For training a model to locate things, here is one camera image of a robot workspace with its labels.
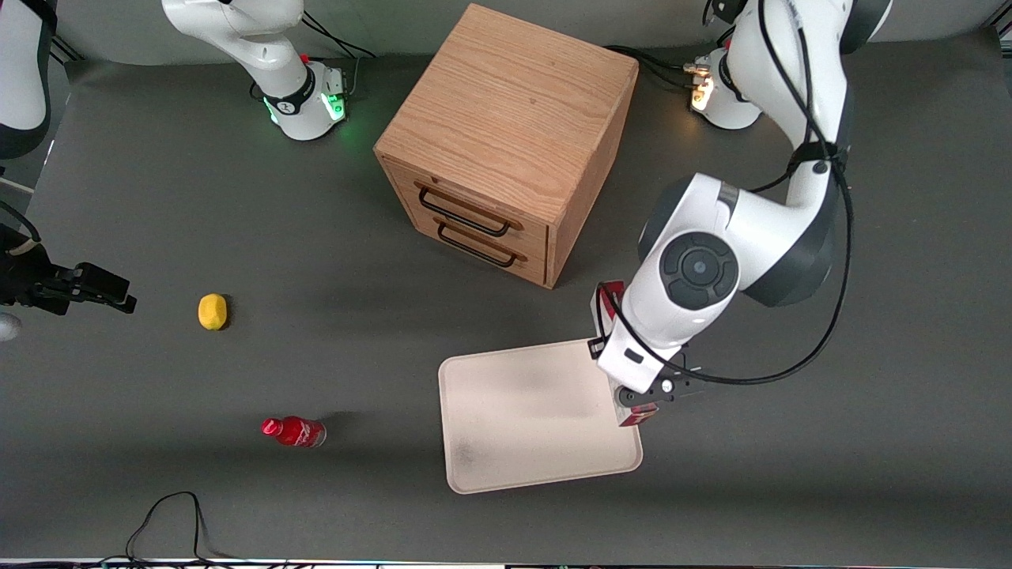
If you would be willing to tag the red cookie box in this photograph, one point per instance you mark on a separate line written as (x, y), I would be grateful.
(639, 417)

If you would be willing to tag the yellow lemon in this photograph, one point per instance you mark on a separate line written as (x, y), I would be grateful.
(212, 311)

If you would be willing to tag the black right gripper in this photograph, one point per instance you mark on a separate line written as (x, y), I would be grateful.
(26, 282)

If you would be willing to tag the red cola bottle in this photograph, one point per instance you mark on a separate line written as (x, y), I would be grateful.
(296, 431)

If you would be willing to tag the white rectangular tray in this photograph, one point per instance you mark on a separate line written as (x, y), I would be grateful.
(522, 435)

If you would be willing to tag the wooden drawer front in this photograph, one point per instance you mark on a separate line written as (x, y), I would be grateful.
(531, 265)
(474, 201)

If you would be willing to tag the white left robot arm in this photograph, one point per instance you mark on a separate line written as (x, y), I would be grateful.
(759, 229)

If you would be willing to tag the dark grey table cover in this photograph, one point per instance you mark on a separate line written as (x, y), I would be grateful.
(791, 474)

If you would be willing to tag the wooden two-drawer cabinet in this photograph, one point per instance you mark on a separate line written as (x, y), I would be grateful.
(514, 103)

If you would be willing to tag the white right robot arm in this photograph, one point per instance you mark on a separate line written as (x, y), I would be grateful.
(237, 32)

